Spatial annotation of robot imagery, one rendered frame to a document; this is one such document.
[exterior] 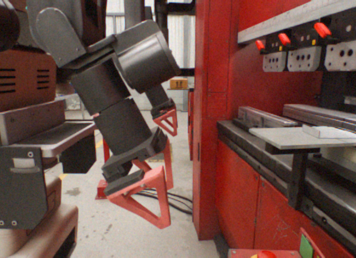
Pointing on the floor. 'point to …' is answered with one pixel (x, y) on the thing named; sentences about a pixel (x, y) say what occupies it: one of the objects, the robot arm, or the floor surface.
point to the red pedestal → (103, 179)
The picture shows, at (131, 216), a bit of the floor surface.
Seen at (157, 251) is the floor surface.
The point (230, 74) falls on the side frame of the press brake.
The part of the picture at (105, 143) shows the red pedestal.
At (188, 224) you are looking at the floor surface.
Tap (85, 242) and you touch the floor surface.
